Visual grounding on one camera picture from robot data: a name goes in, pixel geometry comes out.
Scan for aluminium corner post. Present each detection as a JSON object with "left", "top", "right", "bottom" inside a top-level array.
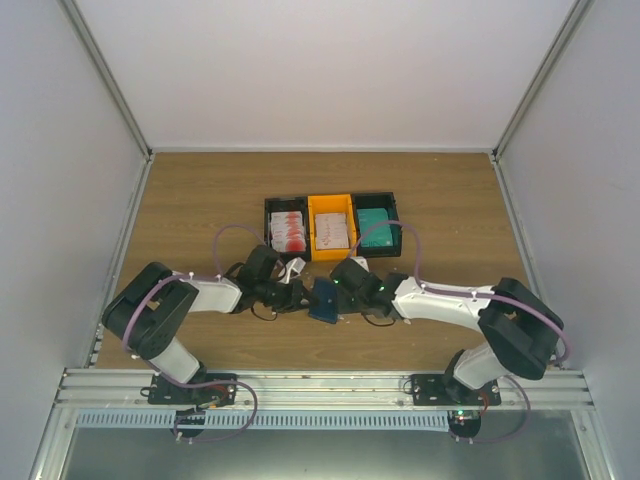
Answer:
[
  {"left": 57, "top": 0, "right": 154, "bottom": 161},
  {"left": 490, "top": 0, "right": 596, "bottom": 160}
]

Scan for aluminium corner post left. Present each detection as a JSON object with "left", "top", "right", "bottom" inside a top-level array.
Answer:
[{"left": 57, "top": 0, "right": 154, "bottom": 161}]

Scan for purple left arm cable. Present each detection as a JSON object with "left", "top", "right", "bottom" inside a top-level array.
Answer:
[{"left": 122, "top": 224, "right": 271, "bottom": 386}]

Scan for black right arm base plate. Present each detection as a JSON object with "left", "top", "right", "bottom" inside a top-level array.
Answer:
[{"left": 402, "top": 373, "right": 502, "bottom": 407}]

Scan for red white card stack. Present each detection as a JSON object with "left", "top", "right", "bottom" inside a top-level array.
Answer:
[{"left": 269, "top": 211, "right": 306, "bottom": 253}]

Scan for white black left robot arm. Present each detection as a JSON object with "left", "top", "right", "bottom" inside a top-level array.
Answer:
[{"left": 101, "top": 245, "right": 316, "bottom": 404}]

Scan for black right card bin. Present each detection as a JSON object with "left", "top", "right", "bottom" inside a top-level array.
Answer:
[{"left": 352, "top": 192, "right": 402, "bottom": 258}]

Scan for blue card holder wallet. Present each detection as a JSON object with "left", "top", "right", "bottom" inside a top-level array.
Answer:
[{"left": 308, "top": 277, "right": 338, "bottom": 324}]

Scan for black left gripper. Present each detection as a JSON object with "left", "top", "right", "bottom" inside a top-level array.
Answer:
[{"left": 257, "top": 278, "right": 318, "bottom": 314}]

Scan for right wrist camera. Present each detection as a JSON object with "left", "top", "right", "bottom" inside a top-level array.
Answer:
[{"left": 351, "top": 256, "right": 369, "bottom": 271}]

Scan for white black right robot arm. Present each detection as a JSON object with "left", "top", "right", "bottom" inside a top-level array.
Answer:
[{"left": 330, "top": 258, "right": 567, "bottom": 405}]

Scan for aluminium corner post right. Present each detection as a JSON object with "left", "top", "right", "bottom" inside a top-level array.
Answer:
[{"left": 490, "top": 0, "right": 596, "bottom": 160}]

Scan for teal card stack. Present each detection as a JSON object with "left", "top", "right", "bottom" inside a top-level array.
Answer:
[{"left": 355, "top": 207, "right": 396, "bottom": 250}]

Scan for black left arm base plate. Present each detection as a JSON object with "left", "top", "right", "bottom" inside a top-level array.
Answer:
[{"left": 140, "top": 373, "right": 238, "bottom": 408}]

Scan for yellow middle card bin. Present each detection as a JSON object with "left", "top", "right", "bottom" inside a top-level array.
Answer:
[{"left": 307, "top": 194, "right": 357, "bottom": 262}]

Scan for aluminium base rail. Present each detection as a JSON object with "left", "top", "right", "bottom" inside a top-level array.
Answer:
[{"left": 54, "top": 369, "right": 595, "bottom": 411}]

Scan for grey slotted cable duct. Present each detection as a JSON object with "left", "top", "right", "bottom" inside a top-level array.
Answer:
[{"left": 76, "top": 409, "right": 449, "bottom": 432}]

